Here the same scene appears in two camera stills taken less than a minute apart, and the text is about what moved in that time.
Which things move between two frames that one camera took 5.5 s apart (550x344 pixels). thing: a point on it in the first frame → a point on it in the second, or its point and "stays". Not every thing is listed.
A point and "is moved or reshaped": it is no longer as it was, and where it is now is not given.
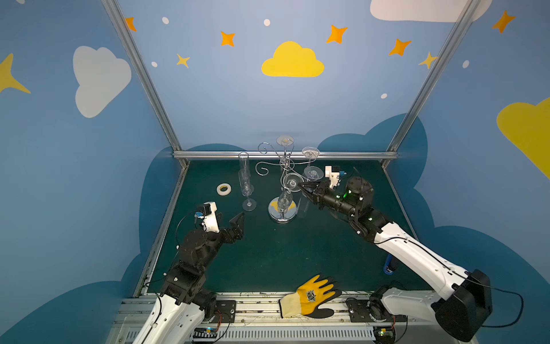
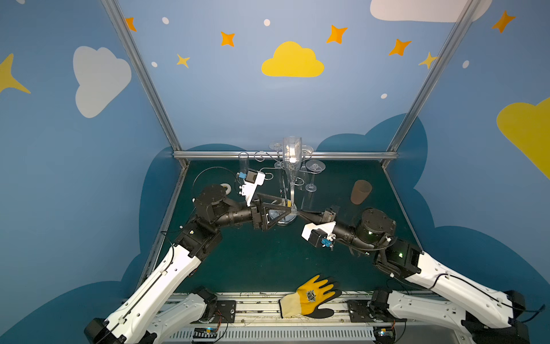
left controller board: [205, 332] stays
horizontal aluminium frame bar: [286, 154] stays
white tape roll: [223, 193] stays
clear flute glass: [291, 183] is moved or reshaped
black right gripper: [321, 190] → [329, 217]
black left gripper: [225, 232] → [257, 213]
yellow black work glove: [310, 299] stays
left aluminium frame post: [145, 78] stays
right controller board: [384, 335] stays
